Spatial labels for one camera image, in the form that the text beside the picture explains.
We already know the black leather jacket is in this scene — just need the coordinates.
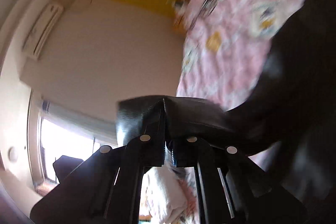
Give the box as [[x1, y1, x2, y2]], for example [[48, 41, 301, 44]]
[[117, 0, 335, 223]]

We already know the white window blind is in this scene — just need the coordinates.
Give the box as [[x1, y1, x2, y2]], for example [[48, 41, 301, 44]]
[[41, 100, 118, 146]]

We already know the pink patterned bed quilt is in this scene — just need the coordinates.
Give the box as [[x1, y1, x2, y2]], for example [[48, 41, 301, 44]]
[[136, 0, 334, 224]]

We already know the wooden nightstand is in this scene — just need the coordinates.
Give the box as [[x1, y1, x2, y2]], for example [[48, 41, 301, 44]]
[[173, 0, 190, 36]]

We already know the white wall air conditioner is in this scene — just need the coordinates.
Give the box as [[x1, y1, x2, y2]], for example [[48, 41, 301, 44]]
[[22, 2, 64, 60]]

